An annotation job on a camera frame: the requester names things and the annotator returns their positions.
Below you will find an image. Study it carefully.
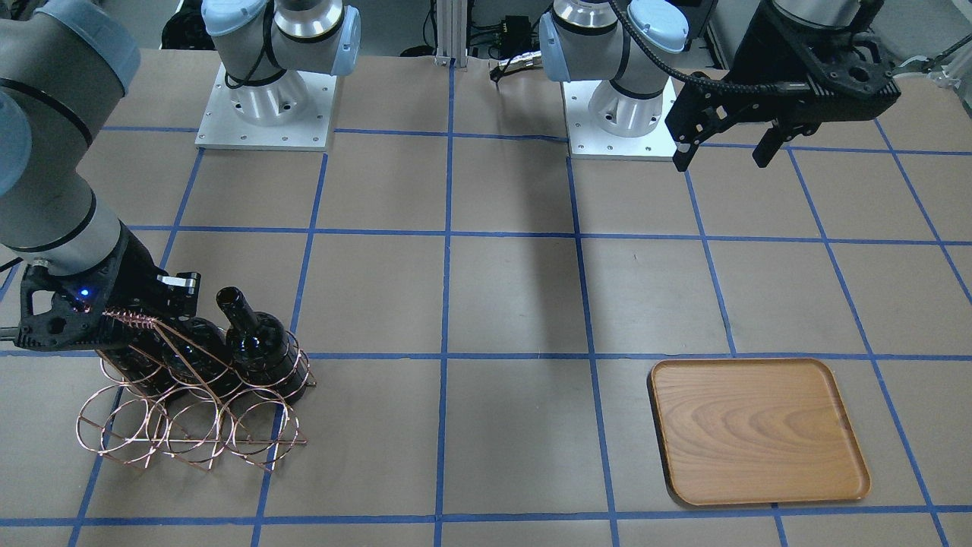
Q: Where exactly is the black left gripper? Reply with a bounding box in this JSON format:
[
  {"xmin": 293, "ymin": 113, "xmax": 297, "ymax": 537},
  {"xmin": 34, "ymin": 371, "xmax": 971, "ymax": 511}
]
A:
[{"xmin": 665, "ymin": 2, "xmax": 901, "ymax": 172}]

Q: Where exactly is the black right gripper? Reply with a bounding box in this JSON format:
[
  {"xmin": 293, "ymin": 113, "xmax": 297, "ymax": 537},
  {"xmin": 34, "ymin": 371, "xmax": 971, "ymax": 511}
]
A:
[{"xmin": 15, "ymin": 227, "xmax": 201, "ymax": 351}]

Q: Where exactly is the dark wine bottle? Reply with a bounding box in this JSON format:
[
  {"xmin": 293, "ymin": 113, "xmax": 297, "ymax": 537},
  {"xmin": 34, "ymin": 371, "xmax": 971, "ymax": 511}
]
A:
[
  {"xmin": 97, "ymin": 347, "xmax": 176, "ymax": 400},
  {"xmin": 164, "ymin": 316, "xmax": 241, "ymax": 400},
  {"xmin": 216, "ymin": 286, "xmax": 308, "ymax": 405}
]

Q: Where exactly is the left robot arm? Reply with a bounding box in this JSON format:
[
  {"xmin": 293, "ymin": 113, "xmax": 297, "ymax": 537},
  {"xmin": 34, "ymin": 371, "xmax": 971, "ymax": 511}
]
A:
[{"xmin": 538, "ymin": 1, "xmax": 901, "ymax": 171}]

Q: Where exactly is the wooden tray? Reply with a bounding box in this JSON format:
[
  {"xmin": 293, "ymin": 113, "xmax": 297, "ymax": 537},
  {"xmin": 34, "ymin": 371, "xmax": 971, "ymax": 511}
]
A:
[{"xmin": 646, "ymin": 358, "xmax": 872, "ymax": 507}]

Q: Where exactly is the copper wire bottle basket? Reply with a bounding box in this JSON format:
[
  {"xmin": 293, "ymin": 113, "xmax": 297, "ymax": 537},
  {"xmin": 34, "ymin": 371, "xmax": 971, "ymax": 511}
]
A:
[{"xmin": 75, "ymin": 316, "xmax": 308, "ymax": 472}]

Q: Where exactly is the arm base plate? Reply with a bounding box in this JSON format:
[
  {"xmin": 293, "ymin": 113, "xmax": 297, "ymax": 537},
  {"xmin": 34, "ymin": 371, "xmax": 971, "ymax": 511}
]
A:
[
  {"xmin": 561, "ymin": 79, "xmax": 677, "ymax": 163},
  {"xmin": 194, "ymin": 67, "xmax": 339, "ymax": 152}
]

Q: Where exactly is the aluminium frame post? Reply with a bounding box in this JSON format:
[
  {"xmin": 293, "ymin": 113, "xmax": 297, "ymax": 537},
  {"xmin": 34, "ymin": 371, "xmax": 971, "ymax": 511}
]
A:
[{"xmin": 433, "ymin": 0, "xmax": 472, "ymax": 71}]

